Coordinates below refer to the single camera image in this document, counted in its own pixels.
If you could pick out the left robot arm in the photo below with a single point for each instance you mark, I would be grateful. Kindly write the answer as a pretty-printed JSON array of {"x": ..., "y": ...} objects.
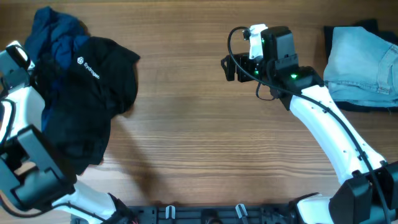
[{"x": 35, "y": 179}]

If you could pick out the blue t-shirt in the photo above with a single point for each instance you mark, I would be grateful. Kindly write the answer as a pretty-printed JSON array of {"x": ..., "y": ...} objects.
[{"x": 54, "y": 40}]

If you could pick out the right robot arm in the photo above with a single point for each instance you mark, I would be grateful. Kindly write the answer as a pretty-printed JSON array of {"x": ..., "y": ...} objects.
[{"x": 368, "y": 183}]

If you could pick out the folded black garment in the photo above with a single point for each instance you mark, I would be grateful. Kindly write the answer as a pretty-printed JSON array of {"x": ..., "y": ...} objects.
[{"x": 370, "y": 25}]

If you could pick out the black polo shirt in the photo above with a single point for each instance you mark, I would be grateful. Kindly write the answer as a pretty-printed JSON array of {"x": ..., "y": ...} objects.
[{"x": 82, "y": 99}]

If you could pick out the folded light blue jeans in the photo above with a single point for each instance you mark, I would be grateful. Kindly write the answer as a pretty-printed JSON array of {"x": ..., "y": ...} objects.
[{"x": 360, "y": 65}]

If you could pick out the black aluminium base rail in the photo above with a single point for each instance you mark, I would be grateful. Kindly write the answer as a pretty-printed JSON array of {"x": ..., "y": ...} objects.
[{"x": 205, "y": 214}]

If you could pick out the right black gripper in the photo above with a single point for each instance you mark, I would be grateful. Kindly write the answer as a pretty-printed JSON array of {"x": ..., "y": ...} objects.
[{"x": 231, "y": 68}]

